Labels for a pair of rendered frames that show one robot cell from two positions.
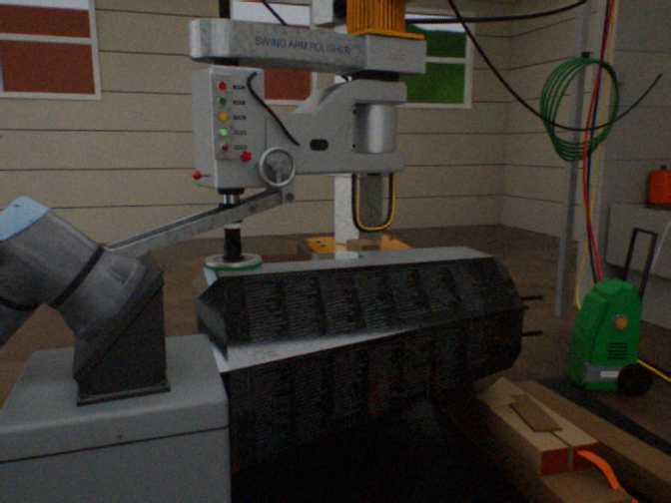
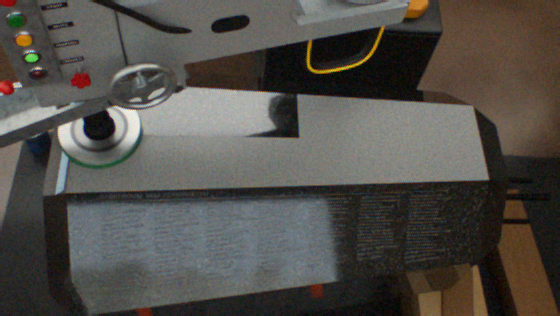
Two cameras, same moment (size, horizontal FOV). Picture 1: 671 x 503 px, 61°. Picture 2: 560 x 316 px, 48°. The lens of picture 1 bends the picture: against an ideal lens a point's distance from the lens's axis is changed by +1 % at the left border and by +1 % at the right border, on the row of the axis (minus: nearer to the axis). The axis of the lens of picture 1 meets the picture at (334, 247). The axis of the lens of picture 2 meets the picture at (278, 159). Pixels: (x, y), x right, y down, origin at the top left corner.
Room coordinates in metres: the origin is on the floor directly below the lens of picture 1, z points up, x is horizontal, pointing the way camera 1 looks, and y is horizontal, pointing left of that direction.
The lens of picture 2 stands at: (1.37, -0.18, 2.32)
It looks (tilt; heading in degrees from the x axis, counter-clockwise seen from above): 60 degrees down; 7
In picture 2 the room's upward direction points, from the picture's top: 9 degrees clockwise
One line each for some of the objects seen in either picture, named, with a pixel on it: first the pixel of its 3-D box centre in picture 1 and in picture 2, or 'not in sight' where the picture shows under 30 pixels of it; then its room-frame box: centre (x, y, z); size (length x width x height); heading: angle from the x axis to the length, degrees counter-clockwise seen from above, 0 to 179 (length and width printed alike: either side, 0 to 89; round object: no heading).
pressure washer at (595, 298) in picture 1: (609, 307); not in sight; (3.03, -1.50, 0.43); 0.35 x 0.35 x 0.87; 89
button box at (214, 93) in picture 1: (221, 117); (23, 33); (2.00, 0.39, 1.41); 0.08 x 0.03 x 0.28; 122
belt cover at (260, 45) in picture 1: (311, 56); not in sight; (2.32, 0.09, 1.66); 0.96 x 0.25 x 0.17; 122
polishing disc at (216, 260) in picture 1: (233, 259); (99, 128); (2.14, 0.39, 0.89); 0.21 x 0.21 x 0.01
